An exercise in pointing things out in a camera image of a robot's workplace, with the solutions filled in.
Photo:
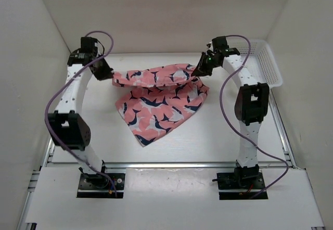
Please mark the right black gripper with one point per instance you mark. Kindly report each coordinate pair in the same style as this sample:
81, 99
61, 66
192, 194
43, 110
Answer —
201, 68

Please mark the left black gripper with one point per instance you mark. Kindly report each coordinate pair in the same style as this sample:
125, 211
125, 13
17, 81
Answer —
106, 74

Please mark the pink shark print shorts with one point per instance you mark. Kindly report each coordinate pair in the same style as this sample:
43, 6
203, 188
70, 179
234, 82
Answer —
160, 99

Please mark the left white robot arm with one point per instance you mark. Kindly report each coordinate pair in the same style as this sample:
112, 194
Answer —
65, 124

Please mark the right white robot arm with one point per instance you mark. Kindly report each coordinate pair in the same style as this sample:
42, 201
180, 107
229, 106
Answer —
250, 107

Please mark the white plastic basket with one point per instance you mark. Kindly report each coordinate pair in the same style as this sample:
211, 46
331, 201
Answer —
258, 58

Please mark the aluminium frame rail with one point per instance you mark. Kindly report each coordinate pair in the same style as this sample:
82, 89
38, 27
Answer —
167, 165

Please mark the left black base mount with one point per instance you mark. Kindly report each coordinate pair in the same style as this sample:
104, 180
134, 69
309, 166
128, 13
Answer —
97, 186

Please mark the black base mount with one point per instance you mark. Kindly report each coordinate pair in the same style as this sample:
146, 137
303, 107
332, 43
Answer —
242, 184
97, 186

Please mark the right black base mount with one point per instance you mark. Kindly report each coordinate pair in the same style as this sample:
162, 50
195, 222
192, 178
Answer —
242, 184

